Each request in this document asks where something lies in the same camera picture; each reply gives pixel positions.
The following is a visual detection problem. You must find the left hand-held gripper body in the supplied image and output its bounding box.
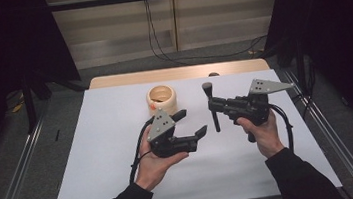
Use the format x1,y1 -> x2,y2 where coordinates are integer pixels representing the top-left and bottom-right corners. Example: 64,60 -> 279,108
143,103 -> 202,160

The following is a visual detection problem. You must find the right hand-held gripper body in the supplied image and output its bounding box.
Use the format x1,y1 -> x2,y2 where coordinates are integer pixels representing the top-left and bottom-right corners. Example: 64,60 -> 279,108
224,74 -> 302,146

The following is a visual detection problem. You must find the black makeup brush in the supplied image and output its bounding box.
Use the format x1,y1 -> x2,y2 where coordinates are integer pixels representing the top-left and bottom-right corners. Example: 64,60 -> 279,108
201,81 -> 221,134

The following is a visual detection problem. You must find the beige ribbed cup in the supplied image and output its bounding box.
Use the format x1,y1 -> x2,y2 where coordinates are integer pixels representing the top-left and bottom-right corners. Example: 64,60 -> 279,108
144,83 -> 179,119

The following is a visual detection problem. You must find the person's left hand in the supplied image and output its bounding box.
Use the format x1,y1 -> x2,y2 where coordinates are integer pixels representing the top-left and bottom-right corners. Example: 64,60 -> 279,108
129,122 -> 193,194

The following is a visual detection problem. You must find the person's right hand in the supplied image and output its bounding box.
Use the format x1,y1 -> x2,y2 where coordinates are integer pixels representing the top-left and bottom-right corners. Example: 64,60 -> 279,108
234,107 -> 287,163

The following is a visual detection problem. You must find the wooden table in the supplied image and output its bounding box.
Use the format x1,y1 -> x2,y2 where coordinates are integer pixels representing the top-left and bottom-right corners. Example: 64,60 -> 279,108
86,56 -> 272,91

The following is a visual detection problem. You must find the white table mat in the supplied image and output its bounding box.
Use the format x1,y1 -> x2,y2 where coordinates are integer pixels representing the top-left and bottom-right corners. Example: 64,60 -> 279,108
37,61 -> 344,199

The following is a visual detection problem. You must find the yellow floor tape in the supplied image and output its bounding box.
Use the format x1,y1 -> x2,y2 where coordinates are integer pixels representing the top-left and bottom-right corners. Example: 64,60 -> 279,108
11,101 -> 27,114

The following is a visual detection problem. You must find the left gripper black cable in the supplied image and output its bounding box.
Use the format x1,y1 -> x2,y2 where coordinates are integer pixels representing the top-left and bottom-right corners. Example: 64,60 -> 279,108
121,115 -> 163,185

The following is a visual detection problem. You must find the black wall cable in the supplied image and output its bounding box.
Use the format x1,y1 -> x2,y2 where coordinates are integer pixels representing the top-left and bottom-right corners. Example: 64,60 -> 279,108
143,0 -> 194,71
146,0 -> 271,66

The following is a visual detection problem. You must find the black stand post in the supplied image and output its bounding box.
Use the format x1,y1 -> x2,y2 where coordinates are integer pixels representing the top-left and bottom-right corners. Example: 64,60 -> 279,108
20,74 -> 40,135

